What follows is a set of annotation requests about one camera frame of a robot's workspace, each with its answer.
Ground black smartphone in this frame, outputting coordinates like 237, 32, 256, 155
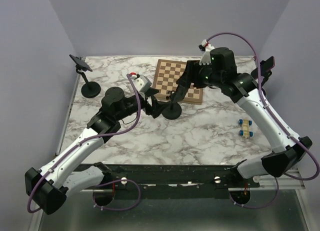
151, 96, 171, 112

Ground red-edged phone on right stand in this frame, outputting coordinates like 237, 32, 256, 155
260, 56, 275, 75

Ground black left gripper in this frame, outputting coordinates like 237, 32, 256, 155
115, 86, 170, 121

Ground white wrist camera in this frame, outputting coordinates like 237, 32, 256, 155
130, 72, 152, 94
198, 39, 215, 66

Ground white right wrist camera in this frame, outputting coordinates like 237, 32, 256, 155
198, 39, 215, 66

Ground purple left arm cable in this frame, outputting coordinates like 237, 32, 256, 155
26, 73, 142, 214

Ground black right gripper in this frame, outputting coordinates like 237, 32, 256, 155
176, 60, 223, 89

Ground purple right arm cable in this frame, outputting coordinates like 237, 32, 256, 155
204, 32, 320, 208

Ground black phone stand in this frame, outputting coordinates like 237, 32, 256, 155
250, 66, 272, 86
76, 67, 101, 99
162, 90, 182, 120

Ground black phone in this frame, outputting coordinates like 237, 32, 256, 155
69, 54, 93, 72

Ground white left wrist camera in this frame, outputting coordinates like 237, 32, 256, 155
130, 72, 152, 94

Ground wooden toy car blue wheels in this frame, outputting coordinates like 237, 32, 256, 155
238, 119, 253, 139

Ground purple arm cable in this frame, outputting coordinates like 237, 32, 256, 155
26, 73, 142, 214
204, 32, 320, 208

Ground aluminium frame rail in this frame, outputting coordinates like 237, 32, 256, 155
74, 164, 305, 191

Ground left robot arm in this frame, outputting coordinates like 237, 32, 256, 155
24, 87, 161, 215

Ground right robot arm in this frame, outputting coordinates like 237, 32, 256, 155
170, 47, 313, 187

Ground wooden chessboard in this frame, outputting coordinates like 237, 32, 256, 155
150, 58, 205, 106

